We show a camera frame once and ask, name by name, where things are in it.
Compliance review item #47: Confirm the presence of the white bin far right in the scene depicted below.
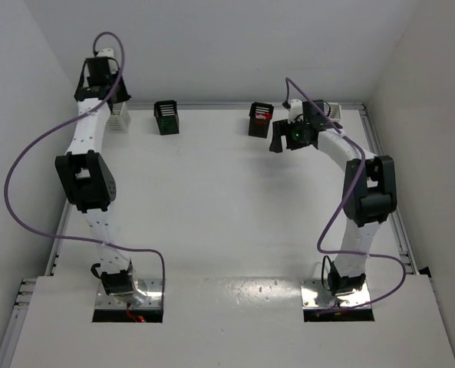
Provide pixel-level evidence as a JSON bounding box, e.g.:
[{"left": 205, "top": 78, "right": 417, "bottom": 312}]
[{"left": 325, "top": 102, "right": 341, "bottom": 121}]

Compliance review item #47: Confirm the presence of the black bin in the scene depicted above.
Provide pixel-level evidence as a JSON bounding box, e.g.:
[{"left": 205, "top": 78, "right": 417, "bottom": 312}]
[
  {"left": 248, "top": 102, "right": 274, "bottom": 139},
  {"left": 153, "top": 100, "right": 180, "bottom": 136}
]

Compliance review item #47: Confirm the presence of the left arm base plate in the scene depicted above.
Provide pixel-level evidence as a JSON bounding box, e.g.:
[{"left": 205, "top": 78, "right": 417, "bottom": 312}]
[{"left": 94, "top": 278, "right": 163, "bottom": 311}]

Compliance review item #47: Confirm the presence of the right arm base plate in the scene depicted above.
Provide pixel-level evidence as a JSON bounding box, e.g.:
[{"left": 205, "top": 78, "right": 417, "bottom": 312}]
[{"left": 299, "top": 277, "right": 374, "bottom": 310}]

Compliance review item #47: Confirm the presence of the black bin right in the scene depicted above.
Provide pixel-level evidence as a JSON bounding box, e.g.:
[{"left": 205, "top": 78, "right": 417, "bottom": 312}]
[{"left": 248, "top": 102, "right": 274, "bottom": 139}]

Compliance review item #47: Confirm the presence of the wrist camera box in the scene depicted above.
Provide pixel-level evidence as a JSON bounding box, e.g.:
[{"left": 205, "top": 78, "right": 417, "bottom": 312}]
[
  {"left": 97, "top": 47, "right": 115, "bottom": 58},
  {"left": 282, "top": 99, "right": 304, "bottom": 123}
]

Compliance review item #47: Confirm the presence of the white bin far left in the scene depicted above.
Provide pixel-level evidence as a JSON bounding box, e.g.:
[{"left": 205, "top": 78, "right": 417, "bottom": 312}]
[{"left": 107, "top": 102, "right": 131, "bottom": 133}]

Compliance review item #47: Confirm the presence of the white bin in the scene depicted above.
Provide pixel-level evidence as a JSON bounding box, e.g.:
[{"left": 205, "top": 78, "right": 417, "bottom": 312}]
[
  {"left": 325, "top": 102, "right": 341, "bottom": 121},
  {"left": 107, "top": 102, "right": 131, "bottom": 133}
]

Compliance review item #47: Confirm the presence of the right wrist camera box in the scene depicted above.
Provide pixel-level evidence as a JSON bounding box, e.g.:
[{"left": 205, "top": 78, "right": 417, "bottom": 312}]
[{"left": 282, "top": 99, "right": 304, "bottom": 123}]

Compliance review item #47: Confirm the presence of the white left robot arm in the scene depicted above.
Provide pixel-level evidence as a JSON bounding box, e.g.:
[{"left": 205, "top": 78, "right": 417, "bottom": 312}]
[{"left": 54, "top": 53, "right": 134, "bottom": 301}]

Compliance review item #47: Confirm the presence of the black bin left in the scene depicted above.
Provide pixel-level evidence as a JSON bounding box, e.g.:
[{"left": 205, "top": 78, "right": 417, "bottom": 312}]
[{"left": 153, "top": 100, "right": 180, "bottom": 136}]

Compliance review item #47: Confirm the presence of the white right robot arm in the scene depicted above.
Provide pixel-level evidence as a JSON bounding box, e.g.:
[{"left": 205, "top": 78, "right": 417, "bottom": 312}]
[{"left": 269, "top": 99, "right": 397, "bottom": 296}]

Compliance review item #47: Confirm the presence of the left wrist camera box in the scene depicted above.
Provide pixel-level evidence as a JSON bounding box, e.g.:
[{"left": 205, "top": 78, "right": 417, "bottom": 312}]
[{"left": 97, "top": 47, "right": 115, "bottom": 58}]

